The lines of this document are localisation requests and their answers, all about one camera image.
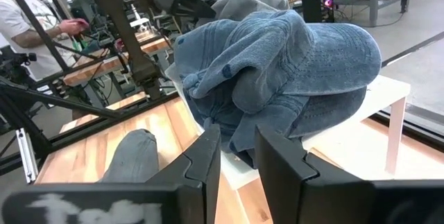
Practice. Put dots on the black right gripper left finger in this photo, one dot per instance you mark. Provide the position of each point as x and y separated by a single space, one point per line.
194 182

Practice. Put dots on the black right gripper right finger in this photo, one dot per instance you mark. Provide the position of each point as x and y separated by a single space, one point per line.
295 189

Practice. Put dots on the dark beanie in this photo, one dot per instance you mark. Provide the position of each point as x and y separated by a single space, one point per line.
215 113

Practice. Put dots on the dark denim bucket hat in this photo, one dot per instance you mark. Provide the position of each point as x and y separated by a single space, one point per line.
312 116
312 54

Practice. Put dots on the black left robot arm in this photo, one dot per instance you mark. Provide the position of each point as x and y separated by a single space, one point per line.
128 43

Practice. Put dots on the wooden workbench in background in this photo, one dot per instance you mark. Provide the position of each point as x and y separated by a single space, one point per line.
104 66

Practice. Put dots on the black computer tower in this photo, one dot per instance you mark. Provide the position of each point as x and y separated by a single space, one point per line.
314 7

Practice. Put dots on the white perforated metal shelf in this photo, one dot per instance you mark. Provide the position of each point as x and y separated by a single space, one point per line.
381 92

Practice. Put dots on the person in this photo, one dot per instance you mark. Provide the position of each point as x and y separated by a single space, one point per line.
21 26

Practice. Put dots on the silver frame bracket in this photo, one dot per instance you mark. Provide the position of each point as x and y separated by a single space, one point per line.
27 154

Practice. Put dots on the black camera on tripod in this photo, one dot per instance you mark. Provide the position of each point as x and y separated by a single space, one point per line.
15 64

